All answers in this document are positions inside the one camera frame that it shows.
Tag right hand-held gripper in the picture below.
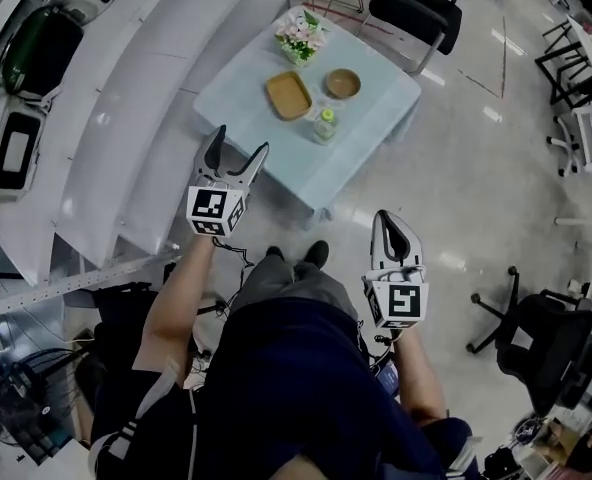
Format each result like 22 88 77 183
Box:
361 210 431 330

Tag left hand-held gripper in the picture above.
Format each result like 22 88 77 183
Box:
185 125 270 239

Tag rectangular wooden tray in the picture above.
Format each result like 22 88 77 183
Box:
265 70 313 122

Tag person's right forearm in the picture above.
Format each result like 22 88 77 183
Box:
393 325 450 424

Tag person's left forearm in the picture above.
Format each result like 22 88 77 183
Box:
133 235 217 384

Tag pale blue cloth table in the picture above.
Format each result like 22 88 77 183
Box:
191 5 422 232

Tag clear bottle green cap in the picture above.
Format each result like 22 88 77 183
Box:
313 109 338 145

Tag white metal shelving rack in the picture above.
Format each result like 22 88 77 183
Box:
0 0 292 319

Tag white flower shaped coaster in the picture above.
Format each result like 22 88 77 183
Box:
311 95 350 119

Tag person's grey trousers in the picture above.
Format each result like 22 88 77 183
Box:
230 255 360 319

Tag round wooden bowl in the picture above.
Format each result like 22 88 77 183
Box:
324 67 362 100

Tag pink flower pot arrangement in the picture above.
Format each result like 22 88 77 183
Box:
274 10 330 67

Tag person's navy shirt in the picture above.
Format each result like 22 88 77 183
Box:
88 295 480 480

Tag dark green case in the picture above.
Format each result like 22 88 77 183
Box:
0 5 85 100

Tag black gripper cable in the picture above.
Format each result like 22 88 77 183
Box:
373 327 402 369
210 237 257 314

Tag black metal frame visitor chair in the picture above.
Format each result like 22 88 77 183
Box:
358 0 465 77

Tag black frame white top table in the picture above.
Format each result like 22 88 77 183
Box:
534 15 592 112

